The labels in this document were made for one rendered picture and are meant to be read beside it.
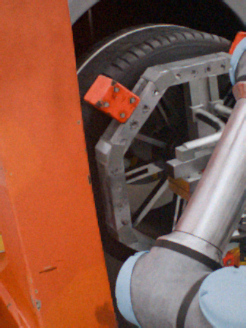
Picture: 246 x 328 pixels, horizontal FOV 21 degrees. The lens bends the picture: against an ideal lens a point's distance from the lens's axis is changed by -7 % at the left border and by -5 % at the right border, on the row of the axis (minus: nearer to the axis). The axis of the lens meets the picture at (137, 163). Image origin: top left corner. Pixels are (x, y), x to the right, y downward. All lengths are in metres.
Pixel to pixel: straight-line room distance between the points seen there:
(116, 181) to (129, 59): 0.29
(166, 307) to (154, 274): 0.06
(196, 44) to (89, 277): 0.70
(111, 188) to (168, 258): 0.66
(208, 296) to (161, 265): 0.11
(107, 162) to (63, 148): 0.40
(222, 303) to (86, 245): 0.46
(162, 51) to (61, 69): 0.57
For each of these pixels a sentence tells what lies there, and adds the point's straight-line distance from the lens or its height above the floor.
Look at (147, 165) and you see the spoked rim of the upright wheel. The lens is 1.75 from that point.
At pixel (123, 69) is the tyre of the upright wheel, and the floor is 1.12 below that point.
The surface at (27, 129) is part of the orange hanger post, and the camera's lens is 1.14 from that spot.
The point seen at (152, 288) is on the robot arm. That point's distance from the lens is 0.95.
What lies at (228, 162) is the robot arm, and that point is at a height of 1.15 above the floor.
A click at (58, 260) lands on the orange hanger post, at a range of 1.25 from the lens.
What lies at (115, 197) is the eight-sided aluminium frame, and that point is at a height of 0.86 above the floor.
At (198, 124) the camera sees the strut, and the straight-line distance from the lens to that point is 1.67.
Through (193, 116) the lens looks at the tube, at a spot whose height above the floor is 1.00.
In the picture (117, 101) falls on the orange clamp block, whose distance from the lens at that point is 1.54.
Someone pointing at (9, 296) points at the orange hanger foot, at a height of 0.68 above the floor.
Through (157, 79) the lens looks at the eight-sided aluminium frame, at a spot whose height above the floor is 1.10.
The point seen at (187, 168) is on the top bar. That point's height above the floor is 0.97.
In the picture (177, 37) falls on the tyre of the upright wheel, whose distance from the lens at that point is 1.69.
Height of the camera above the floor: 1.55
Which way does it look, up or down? 23 degrees down
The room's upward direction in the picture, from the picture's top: 7 degrees counter-clockwise
